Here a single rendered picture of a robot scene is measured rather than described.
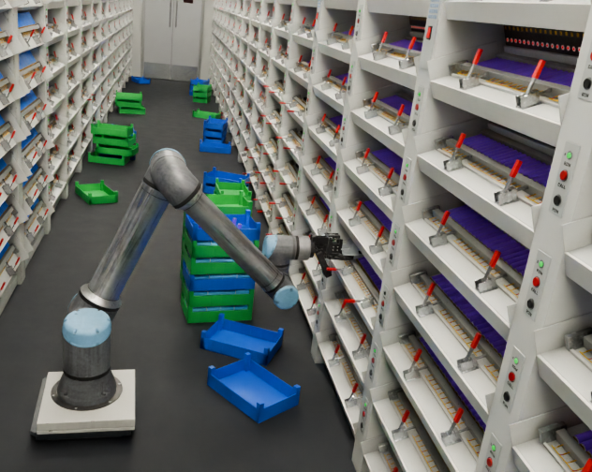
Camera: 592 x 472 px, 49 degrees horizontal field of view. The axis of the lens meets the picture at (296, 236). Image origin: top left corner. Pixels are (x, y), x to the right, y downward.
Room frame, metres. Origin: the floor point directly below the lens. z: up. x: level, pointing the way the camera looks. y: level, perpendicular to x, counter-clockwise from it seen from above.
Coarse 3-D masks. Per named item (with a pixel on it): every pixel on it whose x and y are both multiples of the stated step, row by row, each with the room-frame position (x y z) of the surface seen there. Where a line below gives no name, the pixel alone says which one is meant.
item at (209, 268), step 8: (184, 248) 2.77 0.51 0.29; (184, 256) 2.76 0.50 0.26; (192, 264) 2.60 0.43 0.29; (200, 264) 2.61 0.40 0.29; (208, 264) 2.62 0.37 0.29; (216, 264) 2.64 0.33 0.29; (224, 264) 2.65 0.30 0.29; (232, 264) 2.66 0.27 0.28; (192, 272) 2.60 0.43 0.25; (200, 272) 2.61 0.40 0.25; (208, 272) 2.62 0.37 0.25; (216, 272) 2.64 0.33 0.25; (224, 272) 2.65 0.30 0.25; (232, 272) 2.66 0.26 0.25; (240, 272) 2.68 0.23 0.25
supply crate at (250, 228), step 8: (232, 216) 2.86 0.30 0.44; (240, 216) 2.87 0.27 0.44; (248, 216) 2.87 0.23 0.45; (192, 224) 2.79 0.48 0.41; (248, 224) 2.87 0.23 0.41; (256, 224) 2.70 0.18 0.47; (192, 232) 2.61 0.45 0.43; (200, 232) 2.61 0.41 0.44; (248, 232) 2.68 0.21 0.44; (256, 232) 2.70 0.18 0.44; (192, 240) 2.60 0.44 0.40; (200, 240) 2.61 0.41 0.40; (208, 240) 2.62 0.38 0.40; (256, 240) 2.70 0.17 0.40
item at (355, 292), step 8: (336, 264) 2.30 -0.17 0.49; (344, 264) 2.29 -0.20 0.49; (336, 272) 2.29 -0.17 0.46; (344, 280) 2.16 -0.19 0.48; (352, 280) 2.15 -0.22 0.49; (352, 288) 2.08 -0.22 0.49; (360, 288) 2.07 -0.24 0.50; (352, 296) 2.04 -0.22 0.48; (360, 296) 2.02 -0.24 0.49; (368, 296) 2.01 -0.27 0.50; (360, 304) 1.96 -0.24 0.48; (360, 312) 1.96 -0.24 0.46; (368, 312) 1.91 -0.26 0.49; (376, 312) 1.90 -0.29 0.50; (368, 320) 1.85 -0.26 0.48; (368, 328) 1.87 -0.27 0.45
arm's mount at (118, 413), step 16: (48, 384) 1.86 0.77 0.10; (128, 384) 1.91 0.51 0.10; (48, 400) 1.77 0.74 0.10; (112, 400) 1.81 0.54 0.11; (128, 400) 1.82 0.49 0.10; (48, 416) 1.69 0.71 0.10; (64, 416) 1.70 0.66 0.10; (80, 416) 1.71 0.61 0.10; (96, 416) 1.72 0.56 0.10; (112, 416) 1.73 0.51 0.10; (128, 416) 1.74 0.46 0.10; (48, 432) 1.66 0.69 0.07; (64, 432) 1.67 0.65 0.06; (80, 432) 1.68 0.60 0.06
